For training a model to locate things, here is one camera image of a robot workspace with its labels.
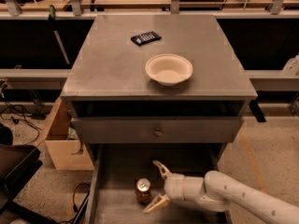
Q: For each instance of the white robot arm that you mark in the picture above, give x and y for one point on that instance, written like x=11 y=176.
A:
x=215 y=191

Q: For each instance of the red coke can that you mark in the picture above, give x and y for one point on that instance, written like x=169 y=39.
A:
x=142 y=190

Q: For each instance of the green handled tool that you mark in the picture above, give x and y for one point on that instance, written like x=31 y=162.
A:
x=52 y=19

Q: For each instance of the white paper bowl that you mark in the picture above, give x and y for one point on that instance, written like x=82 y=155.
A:
x=168 y=69

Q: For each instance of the grey metal drawer cabinet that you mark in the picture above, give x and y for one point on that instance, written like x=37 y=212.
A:
x=154 y=88

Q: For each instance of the open middle drawer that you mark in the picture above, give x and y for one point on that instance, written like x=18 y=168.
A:
x=118 y=167

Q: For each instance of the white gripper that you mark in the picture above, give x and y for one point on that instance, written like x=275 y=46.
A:
x=174 y=186

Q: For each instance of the closed top drawer front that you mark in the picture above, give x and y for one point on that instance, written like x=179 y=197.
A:
x=155 y=131

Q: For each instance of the cardboard box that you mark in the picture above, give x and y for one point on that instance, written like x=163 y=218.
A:
x=66 y=153

